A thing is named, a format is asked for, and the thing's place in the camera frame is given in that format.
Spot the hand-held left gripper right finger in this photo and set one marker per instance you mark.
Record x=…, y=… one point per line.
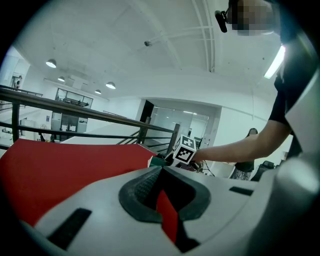
x=220, y=215

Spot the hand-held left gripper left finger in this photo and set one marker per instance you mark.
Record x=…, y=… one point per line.
x=105, y=225

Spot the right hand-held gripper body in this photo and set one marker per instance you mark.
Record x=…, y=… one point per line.
x=185, y=151

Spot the small black box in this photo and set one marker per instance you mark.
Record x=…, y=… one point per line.
x=157, y=162

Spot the person's right forearm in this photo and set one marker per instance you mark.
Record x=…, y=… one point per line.
x=240, y=148

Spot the white side table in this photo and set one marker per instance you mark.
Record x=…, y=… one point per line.
x=222, y=170

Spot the black office chair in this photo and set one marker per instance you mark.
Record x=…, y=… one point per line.
x=262, y=171

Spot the red tablecloth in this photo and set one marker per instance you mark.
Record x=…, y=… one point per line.
x=62, y=170

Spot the round ceiling lamp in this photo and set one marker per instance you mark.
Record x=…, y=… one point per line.
x=51, y=63
x=97, y=92
x=61, y=79
x=110, y=85

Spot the long ceiling light strip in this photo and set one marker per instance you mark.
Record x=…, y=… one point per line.
x=275, y=62

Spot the person's black shirt torso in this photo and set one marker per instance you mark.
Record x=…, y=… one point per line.
x=295, y=82

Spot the black metal railing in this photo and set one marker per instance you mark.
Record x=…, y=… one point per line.
x=15, y=117

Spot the person's head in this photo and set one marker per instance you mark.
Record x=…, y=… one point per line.
x=252, y=17

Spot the ceiling dome camera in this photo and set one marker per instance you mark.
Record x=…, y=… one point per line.
x=148, y=43

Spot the head-worn black camera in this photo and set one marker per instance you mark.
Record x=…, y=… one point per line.
x=222, y=21

